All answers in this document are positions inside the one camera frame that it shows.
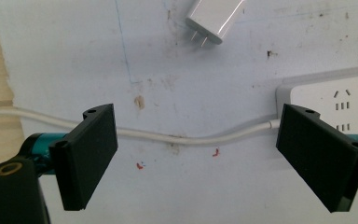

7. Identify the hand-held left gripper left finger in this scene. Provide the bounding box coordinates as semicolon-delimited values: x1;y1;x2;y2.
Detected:
20;103;119;212

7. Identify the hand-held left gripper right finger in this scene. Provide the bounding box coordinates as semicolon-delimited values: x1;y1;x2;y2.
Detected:
275;103;358;214

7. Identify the white power strip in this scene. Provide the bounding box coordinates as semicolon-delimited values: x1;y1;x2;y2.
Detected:
275;64;358;136

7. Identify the white charger plug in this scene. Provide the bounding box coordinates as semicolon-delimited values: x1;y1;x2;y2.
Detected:
185;0;246;49

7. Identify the white power strip cable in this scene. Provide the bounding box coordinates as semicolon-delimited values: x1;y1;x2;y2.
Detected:
0;106;282;147

